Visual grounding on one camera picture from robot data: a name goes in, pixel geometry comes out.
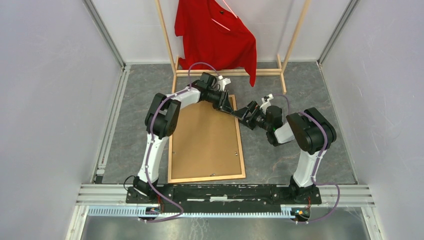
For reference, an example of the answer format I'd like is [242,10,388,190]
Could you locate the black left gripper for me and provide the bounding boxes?
[206,90,233,115]

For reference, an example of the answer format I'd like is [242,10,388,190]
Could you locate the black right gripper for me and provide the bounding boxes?
[230,100,271,132]

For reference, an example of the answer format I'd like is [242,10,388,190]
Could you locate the brown fibreboard backing board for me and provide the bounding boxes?
[171,97,243,180]

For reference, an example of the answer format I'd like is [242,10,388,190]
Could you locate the brown wooden picture frame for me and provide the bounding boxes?
[167,94,247,184]

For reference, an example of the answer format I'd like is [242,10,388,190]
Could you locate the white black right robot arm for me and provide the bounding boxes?
[231,101,337,204]

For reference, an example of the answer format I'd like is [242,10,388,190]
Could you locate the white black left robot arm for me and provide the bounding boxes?
[133,72,235,204]

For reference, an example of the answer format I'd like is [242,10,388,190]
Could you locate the light wooden clothes rack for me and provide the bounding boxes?
[153,0,312,96]

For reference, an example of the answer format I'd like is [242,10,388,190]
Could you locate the red t-shirt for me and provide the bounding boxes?
[174,0,257,86]

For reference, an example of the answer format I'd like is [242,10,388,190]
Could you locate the pink clothes hanger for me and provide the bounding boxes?
[208,0,239,32]

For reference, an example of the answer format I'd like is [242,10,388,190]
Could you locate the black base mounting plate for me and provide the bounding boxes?
[125,184,323,214]

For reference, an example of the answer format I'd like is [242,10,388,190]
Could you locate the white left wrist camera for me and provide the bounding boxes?
[216,75,231,92]

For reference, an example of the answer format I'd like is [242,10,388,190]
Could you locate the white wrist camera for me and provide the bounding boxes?
[260,93,274,114]
[216,75,231,92]

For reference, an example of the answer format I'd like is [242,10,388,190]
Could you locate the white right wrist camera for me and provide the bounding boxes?
[260,93,274,114]

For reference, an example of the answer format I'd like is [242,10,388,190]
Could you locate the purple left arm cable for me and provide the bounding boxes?
[145,62,221,223]

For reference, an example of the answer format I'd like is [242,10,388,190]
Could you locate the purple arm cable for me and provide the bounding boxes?
[273,93,341,225]
[145,62,221,223]

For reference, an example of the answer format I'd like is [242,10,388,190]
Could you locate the grey slotted cable duct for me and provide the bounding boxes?
[87,206,295,219]

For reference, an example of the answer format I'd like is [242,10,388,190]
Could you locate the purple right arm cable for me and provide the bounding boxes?
[273,93,341,225]

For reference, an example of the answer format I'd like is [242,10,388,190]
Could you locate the aluminium rail frame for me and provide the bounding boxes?
[66,62,385,240]

